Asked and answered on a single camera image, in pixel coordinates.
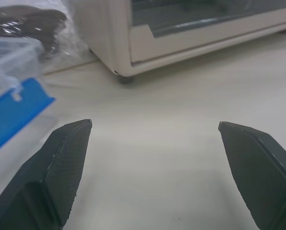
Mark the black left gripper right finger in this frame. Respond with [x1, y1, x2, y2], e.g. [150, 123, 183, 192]
[218, 121, 286, 230]

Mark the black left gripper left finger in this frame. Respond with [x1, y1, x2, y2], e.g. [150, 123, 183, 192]
[0, 119, 93, 230]

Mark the cream toaster oven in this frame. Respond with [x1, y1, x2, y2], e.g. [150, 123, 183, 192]
[73, 0, 286, 84]

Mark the clear plastic storage box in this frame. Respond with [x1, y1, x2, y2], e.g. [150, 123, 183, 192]
[0, 38, 44, 103]

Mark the clear bag of dark items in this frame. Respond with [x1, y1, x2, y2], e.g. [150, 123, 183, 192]
[0, 4, 91, 74]

